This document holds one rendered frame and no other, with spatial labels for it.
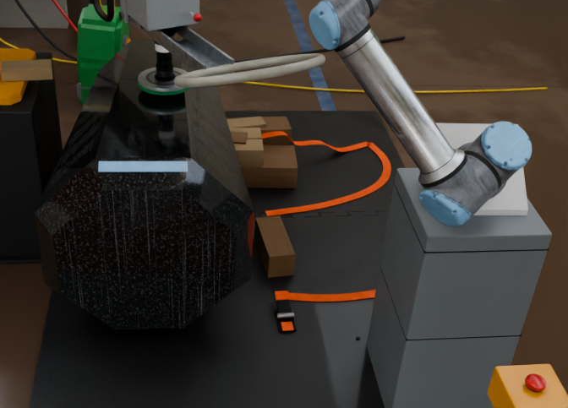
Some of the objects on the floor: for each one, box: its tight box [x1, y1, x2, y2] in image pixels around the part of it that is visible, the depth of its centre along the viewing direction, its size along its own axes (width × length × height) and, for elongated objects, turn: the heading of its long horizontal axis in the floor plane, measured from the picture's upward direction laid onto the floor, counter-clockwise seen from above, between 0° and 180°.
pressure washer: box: [76, 0, 131, 106], centre depth 449 cm, size 35×35×87 cm
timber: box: [254, 216, 296, 278], centre depth 345 cm, size 30×12×12 cm, turn 8°
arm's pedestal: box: [356, 168, 552, 408], centre depth 268 cm, size 50×50×85 cm
